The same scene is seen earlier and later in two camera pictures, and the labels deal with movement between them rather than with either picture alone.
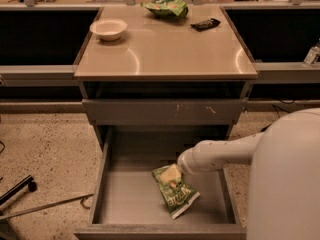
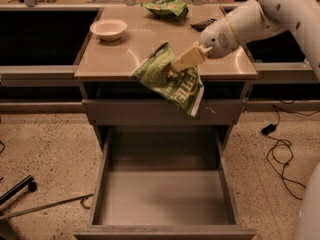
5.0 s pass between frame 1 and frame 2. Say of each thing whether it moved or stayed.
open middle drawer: stayed
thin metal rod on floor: stayed
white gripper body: moved
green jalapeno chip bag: moved
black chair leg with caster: stayed
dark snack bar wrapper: stayed
